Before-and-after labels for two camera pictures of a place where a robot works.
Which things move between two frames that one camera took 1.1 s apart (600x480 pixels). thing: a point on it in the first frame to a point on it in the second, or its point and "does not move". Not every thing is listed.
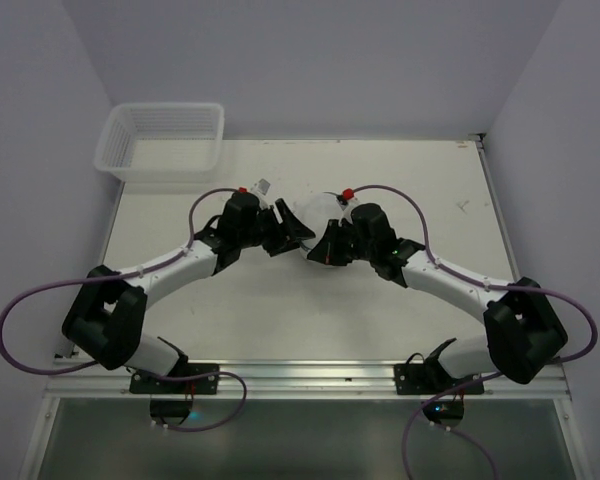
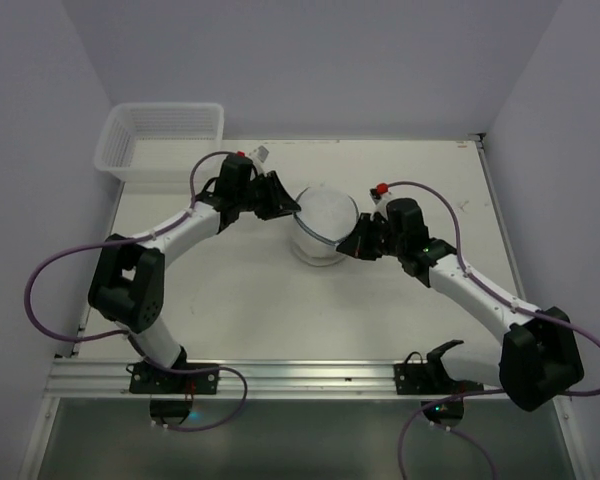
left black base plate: [143, 382] does not move
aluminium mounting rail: [301, 380] does not move
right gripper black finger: [327, 249] to [356, 244]
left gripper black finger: [294, 229] to [279, 201]
